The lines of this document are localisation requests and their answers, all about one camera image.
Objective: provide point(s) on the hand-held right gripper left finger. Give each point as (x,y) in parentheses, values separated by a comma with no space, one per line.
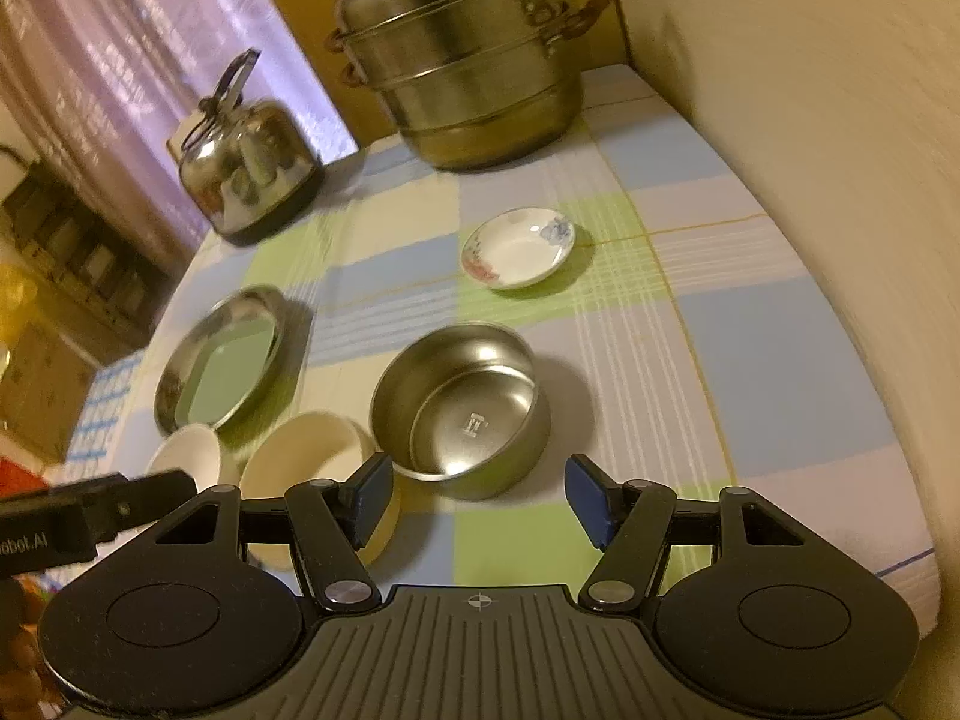
(375,496)

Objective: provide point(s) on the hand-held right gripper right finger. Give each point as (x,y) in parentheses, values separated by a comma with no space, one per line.
(587,499)

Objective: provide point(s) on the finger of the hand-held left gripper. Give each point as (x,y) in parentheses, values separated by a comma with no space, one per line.
(146,499)

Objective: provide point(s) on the white ceramic bowl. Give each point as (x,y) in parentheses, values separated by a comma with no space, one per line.
(184,454)

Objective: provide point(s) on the cream ceramic bowl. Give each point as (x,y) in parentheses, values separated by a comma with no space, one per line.
(300,465)

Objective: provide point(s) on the round stainless steel plate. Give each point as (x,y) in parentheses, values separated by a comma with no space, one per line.
(180,382)

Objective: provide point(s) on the stainless steel bowl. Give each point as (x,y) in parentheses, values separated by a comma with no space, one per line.
(461,409)

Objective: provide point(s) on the green square plate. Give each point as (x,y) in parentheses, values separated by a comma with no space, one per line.
(229,367)

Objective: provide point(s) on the floral white saucer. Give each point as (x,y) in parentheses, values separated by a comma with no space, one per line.
(517,244)

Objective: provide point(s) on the person's left hand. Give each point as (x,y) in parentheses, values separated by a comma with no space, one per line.
(16,630)

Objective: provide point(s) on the blue checked cloth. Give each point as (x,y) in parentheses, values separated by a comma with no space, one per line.
(105,405)

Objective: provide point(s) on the cardboard box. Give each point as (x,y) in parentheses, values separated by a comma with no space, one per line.
(41,390)

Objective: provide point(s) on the plaid tablecloth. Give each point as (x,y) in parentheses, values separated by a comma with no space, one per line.
(750,360)

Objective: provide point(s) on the yellow plastic bag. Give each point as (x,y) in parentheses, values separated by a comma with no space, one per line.
(13,300)

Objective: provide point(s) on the dark metal rack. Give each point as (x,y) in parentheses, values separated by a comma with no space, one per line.
(82,255)

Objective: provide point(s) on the stainless steel kettle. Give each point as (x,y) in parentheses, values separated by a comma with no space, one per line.
(244,165)

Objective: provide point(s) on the stainless steel steamer pot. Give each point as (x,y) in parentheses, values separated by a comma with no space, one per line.
(465,67)

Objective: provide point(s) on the sheer purple curtain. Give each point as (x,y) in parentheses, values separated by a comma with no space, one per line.
(112,52)

